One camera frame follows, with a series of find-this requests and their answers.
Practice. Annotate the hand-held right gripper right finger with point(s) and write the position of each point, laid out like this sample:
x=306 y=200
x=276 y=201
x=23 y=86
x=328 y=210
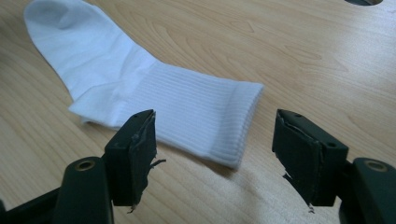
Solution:
x=311 y=161

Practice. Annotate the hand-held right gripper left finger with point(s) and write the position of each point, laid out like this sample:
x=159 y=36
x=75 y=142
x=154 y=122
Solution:
x=130 y=161

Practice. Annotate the dark round table hole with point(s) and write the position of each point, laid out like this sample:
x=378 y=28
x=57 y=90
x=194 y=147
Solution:
x=362 y=2

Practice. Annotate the white sock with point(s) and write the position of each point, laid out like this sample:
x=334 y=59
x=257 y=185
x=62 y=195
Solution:
x=155 y=93

